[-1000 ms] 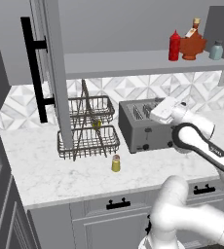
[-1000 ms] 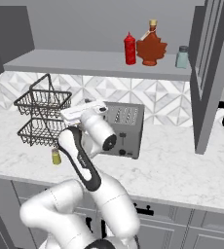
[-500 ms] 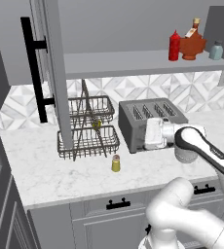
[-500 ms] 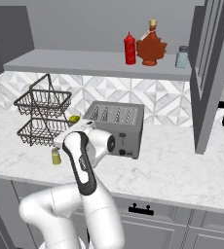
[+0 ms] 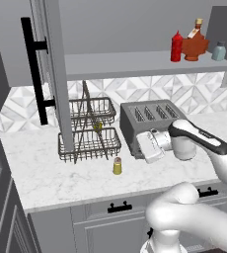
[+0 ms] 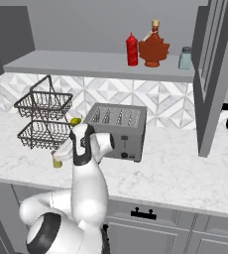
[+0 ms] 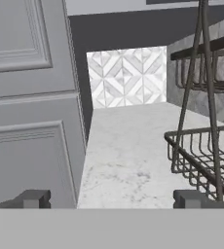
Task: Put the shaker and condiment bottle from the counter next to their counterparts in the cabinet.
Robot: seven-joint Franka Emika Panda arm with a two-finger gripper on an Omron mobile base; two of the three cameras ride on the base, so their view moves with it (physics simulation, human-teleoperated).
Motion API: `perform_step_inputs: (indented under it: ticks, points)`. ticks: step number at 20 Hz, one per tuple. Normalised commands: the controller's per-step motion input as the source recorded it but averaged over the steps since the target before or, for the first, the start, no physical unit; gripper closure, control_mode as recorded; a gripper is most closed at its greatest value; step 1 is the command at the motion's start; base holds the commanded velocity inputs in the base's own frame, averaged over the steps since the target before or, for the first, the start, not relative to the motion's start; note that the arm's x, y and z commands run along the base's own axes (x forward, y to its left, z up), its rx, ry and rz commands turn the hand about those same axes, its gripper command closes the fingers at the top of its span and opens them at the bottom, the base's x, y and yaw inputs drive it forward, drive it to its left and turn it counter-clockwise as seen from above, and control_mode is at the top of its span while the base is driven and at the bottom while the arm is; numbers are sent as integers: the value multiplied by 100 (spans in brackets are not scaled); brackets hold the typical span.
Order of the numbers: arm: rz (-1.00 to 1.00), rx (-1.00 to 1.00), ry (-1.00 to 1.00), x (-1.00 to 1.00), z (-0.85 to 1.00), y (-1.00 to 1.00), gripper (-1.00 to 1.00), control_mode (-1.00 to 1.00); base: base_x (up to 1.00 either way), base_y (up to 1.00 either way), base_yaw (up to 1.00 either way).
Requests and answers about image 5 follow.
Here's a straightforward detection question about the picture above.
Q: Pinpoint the black bar door handle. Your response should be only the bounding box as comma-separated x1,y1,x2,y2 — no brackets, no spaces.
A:
20,17,56,127

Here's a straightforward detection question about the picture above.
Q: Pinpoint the black drawer handle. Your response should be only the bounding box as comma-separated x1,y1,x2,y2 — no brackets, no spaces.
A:
107,200,133,214
196,186,220,199

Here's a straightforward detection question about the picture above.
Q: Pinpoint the grey toaster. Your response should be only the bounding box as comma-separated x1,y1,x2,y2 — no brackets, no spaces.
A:
119,99,189,161

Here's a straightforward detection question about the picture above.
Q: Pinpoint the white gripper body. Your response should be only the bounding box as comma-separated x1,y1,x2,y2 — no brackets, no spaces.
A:
136,130,167,165

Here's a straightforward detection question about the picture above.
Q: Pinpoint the grey cupboard door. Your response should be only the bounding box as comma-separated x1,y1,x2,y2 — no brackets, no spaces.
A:
72,214,154,253

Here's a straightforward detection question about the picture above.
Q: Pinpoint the red condiment bottle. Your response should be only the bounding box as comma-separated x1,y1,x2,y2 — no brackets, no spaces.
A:
170,30,185,63

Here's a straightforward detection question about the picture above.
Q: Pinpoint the brown leaf-shaped syrup bottle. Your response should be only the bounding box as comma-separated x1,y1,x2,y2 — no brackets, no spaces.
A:
181,18,211,62

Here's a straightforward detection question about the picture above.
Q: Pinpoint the grey cabinet shelf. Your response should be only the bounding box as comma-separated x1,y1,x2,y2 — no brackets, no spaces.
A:
63,49,227,82

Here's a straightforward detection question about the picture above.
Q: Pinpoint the dark wire two-tier basket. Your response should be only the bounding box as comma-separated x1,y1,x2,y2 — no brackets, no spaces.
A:
57,79,122,165

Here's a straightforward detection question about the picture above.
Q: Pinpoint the grey drawer front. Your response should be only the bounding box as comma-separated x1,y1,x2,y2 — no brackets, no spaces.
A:
192,181,227,211
69,192,154,225

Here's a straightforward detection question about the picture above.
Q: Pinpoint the teal shaker with grey cap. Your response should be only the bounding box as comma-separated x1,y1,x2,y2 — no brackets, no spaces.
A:
211,41,227,62

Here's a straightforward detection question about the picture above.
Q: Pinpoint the black cupboard door handle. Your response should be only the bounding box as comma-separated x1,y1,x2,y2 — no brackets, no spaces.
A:
146,226,155,239

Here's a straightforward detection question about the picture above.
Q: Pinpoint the small yellow item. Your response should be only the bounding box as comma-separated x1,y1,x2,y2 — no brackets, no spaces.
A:
93,121,105,133

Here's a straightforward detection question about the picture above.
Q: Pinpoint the yellow shaker with grey cap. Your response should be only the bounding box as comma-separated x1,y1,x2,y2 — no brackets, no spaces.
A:
113,156,123,176

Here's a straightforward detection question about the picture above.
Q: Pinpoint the tall dark grey cabinet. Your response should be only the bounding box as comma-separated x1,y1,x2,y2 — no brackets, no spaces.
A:
0,0,42,253

